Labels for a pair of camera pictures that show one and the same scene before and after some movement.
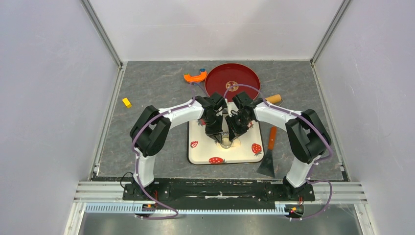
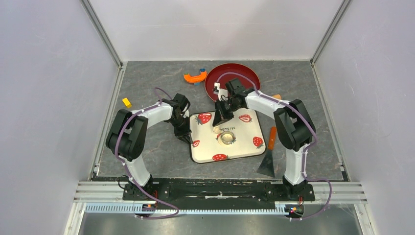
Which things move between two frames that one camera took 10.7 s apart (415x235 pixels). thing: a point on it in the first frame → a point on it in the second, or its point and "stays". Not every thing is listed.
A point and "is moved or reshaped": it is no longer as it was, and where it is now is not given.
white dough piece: x=235 y=143 is moved or reshaped
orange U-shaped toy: x=189 y=78 stays
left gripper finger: x=217 y=137 → x=187 y=137
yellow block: x=126 y=102 stays
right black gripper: x=235 y=131 → x=219 y=118
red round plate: x=229 y=79 stays
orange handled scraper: x=267 y=167 stays
